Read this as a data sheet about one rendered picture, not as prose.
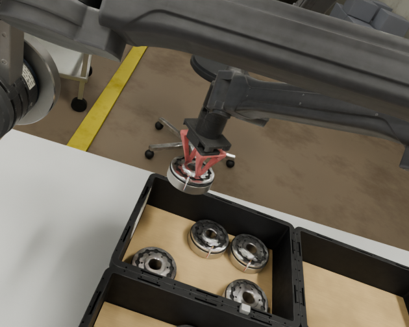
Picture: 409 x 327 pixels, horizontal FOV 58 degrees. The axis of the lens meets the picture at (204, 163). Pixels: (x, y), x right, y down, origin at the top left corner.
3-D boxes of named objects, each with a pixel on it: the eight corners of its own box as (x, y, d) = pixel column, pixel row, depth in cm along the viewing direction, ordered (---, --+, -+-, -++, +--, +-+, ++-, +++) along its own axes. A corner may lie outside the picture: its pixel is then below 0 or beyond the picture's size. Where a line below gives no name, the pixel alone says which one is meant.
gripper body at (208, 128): (205, 125, 82) (216, 96, 78) (229, 152, 76) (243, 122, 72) (180, 125, 78) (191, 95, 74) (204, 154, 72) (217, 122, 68)
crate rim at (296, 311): (106, 270, 71) (108, 263, 69) (148, 178, 95) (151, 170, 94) (295, 336, 73) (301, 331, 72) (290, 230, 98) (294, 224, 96)
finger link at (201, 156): (200, 160, 85) (213, 127, 80) (215, 180, 81) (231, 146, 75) (174, 162, 81) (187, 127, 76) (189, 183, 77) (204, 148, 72)
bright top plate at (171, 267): (124, 276, 77) (124, 274, 76) (141, 241, 85) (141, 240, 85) (168, 294, 77) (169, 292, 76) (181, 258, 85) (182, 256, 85)
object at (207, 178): (164, 173, 78) (165, 170, 77) (177, 151, 86) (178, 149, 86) (208, 191, 77) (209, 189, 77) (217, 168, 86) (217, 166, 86)
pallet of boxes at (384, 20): (365, 95, 508) (413, 24, 449) (321, 78, 499) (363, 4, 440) (347, 65, 593) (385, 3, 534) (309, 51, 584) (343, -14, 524)
